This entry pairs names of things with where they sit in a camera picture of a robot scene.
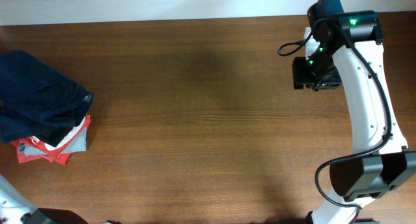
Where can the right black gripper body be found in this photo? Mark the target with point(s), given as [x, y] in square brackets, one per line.
[316, 73]

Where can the navy blue shorts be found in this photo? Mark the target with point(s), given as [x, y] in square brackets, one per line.
[37, 100]

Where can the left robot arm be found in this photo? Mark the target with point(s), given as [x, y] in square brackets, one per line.
[16, 209]

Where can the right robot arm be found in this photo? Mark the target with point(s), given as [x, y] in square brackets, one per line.
[345, 49]

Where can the light blue grey folded garment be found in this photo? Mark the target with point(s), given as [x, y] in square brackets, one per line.
[78, 144]

